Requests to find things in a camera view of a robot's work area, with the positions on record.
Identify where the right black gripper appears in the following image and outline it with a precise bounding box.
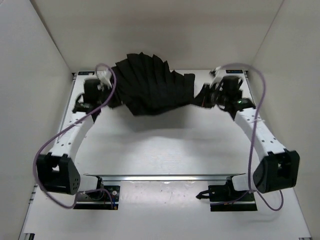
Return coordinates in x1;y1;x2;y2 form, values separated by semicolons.
189;85;228;110

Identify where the black pleated skirt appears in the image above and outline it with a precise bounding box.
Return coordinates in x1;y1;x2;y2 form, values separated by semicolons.
108;52;206;116

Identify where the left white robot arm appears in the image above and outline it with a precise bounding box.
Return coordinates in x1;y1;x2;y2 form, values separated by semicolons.
36;78;113;199

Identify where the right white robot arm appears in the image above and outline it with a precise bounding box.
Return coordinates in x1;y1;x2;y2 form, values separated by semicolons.
195;75;300;200

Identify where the right blue corner label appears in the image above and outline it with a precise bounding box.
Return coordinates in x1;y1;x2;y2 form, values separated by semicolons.
225;69;244;74

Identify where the blue corner label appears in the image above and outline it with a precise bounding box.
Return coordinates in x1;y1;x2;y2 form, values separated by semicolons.
77;71;95;76
225;69;244;74

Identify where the left blue corner label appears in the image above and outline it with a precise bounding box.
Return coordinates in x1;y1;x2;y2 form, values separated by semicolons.
77;71;95;76

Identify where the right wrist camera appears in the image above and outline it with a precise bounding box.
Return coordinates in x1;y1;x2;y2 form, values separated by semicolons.
209;66;222;83

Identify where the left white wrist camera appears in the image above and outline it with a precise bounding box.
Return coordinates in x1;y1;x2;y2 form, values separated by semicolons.
96;70;113;89

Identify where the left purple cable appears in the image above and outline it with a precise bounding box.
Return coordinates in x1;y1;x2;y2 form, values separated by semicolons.
33;63;117;210

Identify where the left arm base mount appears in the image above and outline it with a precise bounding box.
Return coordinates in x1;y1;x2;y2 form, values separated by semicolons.
73;177;121;211

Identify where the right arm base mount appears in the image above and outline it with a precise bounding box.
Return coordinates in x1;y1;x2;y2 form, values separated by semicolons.
196;177;258;212

